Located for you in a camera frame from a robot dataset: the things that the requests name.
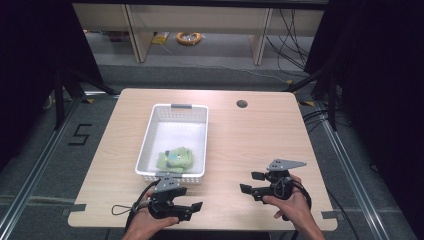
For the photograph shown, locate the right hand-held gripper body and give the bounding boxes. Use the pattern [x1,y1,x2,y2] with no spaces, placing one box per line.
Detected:
[266,158,307,201]

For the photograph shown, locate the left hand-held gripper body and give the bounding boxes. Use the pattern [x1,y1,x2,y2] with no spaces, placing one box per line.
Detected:
[147,175,183,220]

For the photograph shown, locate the green mitten with face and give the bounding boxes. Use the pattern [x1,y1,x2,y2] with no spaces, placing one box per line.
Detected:
[163,146,195,173]

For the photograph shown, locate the green plush toy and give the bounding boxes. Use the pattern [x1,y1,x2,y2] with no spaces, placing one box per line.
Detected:
[155,150,185,174]

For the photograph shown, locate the white plastic basket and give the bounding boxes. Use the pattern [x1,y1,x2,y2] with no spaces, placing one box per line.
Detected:
[134,103,210,185]

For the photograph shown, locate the person's left hand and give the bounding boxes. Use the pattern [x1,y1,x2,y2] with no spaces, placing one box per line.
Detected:
[121,190,180,240]

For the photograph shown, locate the person's right hand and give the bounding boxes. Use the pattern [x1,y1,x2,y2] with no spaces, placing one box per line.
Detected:
[262,175,326,240]

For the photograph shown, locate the black metal stand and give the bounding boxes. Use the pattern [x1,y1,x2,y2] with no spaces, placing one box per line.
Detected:
[282,65,338,132]
[52,65,117,132]

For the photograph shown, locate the black curtain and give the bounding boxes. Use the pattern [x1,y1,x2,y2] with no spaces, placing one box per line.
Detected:
[303,0,424,234]
[0,0,105,172]

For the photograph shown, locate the yellow packet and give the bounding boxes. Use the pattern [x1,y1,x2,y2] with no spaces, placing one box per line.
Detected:
[151,31,171,46]

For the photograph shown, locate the wooden shelf unit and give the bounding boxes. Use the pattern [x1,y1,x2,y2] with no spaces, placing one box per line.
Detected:
[72,3,326,66]

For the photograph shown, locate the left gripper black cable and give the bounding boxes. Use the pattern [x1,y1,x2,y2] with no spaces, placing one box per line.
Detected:
[111,179,162,232]

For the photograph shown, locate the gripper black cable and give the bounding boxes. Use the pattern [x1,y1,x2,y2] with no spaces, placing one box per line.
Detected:
[111,179,162,232]
[289,181,313,240]

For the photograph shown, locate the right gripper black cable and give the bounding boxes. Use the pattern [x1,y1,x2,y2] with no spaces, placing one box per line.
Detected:
[289,181,313,240]

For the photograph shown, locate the aluminium floor rail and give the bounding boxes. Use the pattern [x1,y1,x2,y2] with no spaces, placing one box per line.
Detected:
[0,95,84,235]
[315,99,392,240]

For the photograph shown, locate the black floor cables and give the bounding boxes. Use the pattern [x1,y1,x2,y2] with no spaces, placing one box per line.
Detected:
[301,108,352,135]

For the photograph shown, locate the white floor cable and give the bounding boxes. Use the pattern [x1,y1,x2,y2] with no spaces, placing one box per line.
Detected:
[159,43,292,85]

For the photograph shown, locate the hanging black cable bundle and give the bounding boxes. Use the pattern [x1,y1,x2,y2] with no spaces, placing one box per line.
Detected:
[264,8,312,73]

